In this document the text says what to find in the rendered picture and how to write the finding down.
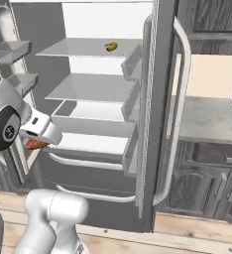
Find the dark wood drawer front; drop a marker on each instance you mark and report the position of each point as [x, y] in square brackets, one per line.
[210, 152]

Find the grey fridge body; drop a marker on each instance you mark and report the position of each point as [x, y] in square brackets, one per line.
[45, 29]

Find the grey fridge door with bins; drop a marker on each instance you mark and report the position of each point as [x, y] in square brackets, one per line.
[161, 99]

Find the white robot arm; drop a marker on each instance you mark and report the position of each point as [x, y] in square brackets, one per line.
[52, 211]

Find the dark wood wall cupboard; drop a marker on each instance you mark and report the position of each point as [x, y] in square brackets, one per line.
[213, 23]

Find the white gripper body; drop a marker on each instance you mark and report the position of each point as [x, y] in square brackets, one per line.
[53, 133]

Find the yellow-brown food item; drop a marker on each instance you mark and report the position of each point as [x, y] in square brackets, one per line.
[111, 47]

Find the grey freezer drawer front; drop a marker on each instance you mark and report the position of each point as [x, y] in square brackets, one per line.
[88, 175]
[108, 215]

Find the grey fridge door with shelves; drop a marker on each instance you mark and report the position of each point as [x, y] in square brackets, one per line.
[9, 53]

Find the white fridge crisper drawer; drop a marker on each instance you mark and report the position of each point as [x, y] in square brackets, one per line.
[94, 125]

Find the orange sweet potato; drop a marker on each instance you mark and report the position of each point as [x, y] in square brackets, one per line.
[35, 144]

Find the white glass fridge shelf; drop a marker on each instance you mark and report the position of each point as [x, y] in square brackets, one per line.
[88, 87]
[85, 47]

